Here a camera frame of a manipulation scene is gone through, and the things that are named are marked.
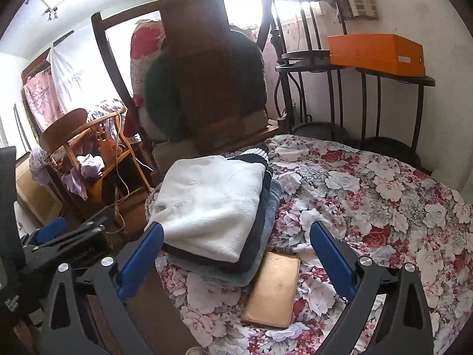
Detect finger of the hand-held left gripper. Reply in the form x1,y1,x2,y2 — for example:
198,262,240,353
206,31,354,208
22,217,69,254
48,205,116,247

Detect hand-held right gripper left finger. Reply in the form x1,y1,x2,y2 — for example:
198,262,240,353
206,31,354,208
41,222,165,355

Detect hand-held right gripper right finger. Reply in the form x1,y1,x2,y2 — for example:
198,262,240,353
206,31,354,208
310,220,434,355

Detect white sweater with black trim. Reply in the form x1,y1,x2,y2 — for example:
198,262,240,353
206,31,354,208
146,143,274,263

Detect lilac clothes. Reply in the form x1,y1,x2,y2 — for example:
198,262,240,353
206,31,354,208
61,153,106,201

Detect floral blanket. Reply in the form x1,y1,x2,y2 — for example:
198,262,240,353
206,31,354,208
146,133,473,355

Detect tan leather wallet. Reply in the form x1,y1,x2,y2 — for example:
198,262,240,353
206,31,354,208
241,251,301,330

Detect folded light blue garment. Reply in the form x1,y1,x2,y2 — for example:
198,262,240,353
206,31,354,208
166,178,284,288

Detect folded navy garment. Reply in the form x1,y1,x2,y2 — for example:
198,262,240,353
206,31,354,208
163,168,277,268

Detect light wooden chair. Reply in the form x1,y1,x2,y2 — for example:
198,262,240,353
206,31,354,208
39,108,153,209

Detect beige seat cushion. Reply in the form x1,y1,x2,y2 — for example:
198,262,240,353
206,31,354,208
153,109,271,172

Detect pink floral curtain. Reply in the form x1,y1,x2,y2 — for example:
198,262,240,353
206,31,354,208
23,66,66,131

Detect white hanging cloth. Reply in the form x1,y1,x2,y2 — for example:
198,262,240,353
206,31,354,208
47,44,125,116

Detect dark green cushion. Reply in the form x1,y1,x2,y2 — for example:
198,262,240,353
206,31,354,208
144,29,267,145

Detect floral cushion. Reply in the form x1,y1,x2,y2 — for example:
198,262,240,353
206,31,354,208
129,20,171,113

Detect black metal tiered stand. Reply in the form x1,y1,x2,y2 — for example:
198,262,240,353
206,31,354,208
259,0,437,171

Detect dark wooden chair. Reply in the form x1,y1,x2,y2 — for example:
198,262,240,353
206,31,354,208
91,0,286,172

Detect orange box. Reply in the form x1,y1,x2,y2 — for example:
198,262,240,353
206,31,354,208
327,33,425,78

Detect white cable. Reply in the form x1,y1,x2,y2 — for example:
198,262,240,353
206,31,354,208
109,111,156,234

